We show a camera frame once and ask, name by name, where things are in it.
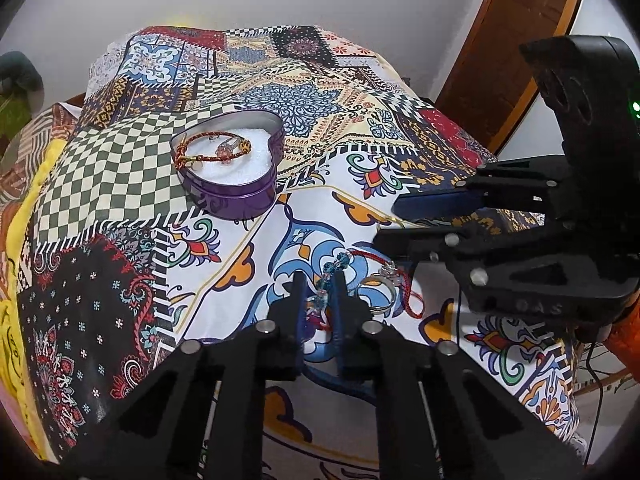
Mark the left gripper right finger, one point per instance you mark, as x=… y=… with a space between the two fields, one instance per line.
x=438 y=414

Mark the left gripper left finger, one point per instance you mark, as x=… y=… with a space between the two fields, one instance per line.
x=200 y=413

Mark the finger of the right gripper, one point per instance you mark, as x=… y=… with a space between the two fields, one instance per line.
x=417 y=244
x=437 y=204

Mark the brown wooden door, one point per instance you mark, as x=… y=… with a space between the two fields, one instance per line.
x=490 y=87

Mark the colourful patchwork bedspread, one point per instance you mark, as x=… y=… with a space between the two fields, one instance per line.
x=121 y=265

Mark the yellow cloth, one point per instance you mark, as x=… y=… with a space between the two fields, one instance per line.
x=17 y=392

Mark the purple heart-shaped tin box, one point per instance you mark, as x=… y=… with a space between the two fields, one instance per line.
x=228 y=164

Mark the brown patterned blanket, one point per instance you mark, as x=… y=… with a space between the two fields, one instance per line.
x=26 y=151

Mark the green patterned storage box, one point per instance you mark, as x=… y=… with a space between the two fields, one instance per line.
x=14 y=113

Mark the grey plush toy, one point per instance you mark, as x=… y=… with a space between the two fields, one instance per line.
x=18 y=74

